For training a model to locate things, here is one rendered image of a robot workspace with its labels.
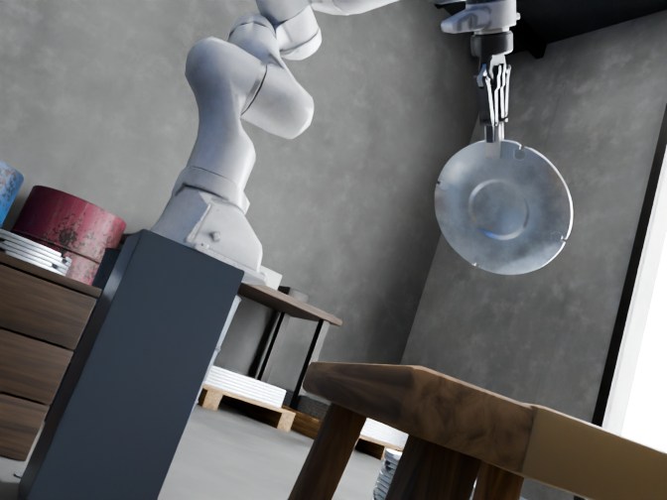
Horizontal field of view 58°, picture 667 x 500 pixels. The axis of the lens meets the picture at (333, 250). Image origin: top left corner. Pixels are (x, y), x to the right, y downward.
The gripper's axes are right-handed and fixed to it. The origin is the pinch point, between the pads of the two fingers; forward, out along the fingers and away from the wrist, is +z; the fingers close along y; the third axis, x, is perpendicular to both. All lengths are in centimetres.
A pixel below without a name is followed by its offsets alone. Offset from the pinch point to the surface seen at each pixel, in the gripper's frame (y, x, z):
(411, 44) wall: 436, 254, 25
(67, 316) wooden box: -62, 63, 20
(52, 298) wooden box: -63, 65, 16
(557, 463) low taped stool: -91, -39, -10
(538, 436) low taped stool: -91, -38, -12
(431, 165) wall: 418, 232, 141
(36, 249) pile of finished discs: -59, 73, 9
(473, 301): 341, 159, 243
